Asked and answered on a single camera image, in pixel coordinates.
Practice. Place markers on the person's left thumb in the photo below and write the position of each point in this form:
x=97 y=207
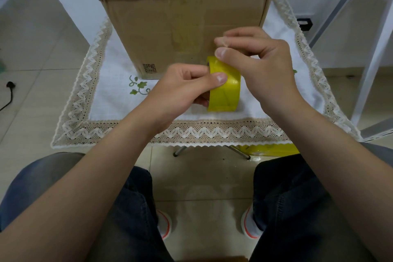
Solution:
x=208 y=82

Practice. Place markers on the person's right white shoe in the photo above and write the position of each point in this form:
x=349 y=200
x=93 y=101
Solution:
x=250 y=225

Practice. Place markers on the person's left forearm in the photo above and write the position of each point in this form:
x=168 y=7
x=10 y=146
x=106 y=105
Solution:
x=79 y=185

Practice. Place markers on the yellow tape roll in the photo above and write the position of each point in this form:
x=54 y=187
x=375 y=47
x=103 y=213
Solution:
x=225 y=93

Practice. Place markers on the person's left hand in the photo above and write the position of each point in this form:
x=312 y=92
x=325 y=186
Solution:
x=172 y=93

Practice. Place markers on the person's left white shoe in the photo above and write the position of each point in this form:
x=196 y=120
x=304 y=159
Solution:
x=164 y=225

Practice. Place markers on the white lace-trimmed tablecloth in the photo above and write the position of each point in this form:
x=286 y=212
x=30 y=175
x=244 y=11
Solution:
x=113 y=99

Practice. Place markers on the person's right leg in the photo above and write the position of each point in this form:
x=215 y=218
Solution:
x=288 y=203

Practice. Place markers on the person's right middle finger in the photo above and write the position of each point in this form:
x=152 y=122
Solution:
x=245 y=32

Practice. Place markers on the yellow plastic packet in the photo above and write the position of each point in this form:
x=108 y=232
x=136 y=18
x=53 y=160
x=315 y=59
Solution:
x=270 y=150

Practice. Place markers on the white metal frame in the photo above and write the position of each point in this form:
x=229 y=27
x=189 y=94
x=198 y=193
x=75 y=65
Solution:
x=373 y=65

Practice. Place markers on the metal table leg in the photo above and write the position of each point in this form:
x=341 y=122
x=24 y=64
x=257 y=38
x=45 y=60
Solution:
x=179 y=151
x=239 y=152

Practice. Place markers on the person's leg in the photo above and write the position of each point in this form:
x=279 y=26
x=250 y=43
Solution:
x=132 y=215
x=288 y=203

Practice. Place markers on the brown cardboard box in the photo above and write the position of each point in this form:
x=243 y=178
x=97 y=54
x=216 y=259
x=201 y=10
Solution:
x=172 y=22

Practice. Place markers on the person's left leg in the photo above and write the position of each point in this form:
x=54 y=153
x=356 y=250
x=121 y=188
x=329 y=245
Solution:
x=132 y=215

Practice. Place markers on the black wall fitting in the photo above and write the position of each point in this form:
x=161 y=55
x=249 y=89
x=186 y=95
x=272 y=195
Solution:
x=305 y=24

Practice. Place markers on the person's white shoe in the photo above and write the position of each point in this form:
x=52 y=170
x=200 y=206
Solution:
x=250 y=225
x=164 y=225

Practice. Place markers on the person's right forearm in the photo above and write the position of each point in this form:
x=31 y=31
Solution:
x=337 y=172

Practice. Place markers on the person's right hand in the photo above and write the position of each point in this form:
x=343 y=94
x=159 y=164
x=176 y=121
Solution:
x=270 y=71

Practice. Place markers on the person's right thumb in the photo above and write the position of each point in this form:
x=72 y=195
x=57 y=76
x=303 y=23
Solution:
x=233 y=57

